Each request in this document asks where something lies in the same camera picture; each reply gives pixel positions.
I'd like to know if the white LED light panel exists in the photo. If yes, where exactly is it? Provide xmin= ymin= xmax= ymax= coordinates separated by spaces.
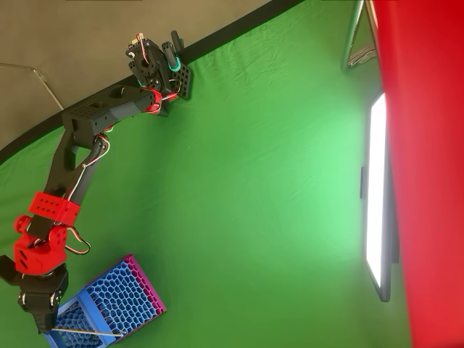
xmin=360 ymin=91 xmax=400 ymax=304

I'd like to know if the green cloth with black trim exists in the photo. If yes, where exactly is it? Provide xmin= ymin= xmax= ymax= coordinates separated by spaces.
xmin=0 ymin=0 xmax=414 ymax=348

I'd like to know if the wrist camera board black mount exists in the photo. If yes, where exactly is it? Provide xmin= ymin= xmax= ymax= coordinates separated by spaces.
xmin=0 ymin=254 xmax=25 ymax=288

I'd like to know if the red white wrist servo wire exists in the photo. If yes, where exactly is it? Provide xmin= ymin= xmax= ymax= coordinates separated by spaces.
xmin=64 ymin=225 xmax=92 ymax=256

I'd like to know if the thin metal rod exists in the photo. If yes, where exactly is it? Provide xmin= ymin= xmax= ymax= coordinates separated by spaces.
xmin=0 ymin=62 xmax=66 ymax=111

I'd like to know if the black clamp with teal ring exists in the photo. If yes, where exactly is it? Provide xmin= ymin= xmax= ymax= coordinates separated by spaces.
xmin=161 ymin=30 xmax=183 ymax=73

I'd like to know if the blue mesh basket magenta base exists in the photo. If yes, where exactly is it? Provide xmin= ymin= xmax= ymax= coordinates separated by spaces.
xmin=42 ymin=253 xmax=168 ymax=348

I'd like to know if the red white forearm servo wire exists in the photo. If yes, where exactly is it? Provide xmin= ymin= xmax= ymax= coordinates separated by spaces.
xmin=66 ymin=133 xmax=111 ymax=202

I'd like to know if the red white base servo wire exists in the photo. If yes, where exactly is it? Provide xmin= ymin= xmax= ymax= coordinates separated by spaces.
xmin=135 ymin=33 xmax=154 ymax=63

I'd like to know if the red fabric panel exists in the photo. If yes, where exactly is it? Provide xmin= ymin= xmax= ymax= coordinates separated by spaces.
xmin=368 ymin=0 xmax=464 ymax=348

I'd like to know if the chrome tube stand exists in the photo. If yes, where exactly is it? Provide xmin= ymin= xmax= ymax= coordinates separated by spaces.
xmin=339 ymin=0 xmax=380 ymax=73

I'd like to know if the black perforated arm base plate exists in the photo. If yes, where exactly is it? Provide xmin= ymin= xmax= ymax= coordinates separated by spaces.
xmin=168 ymin=62 xmax=194 ymax=102

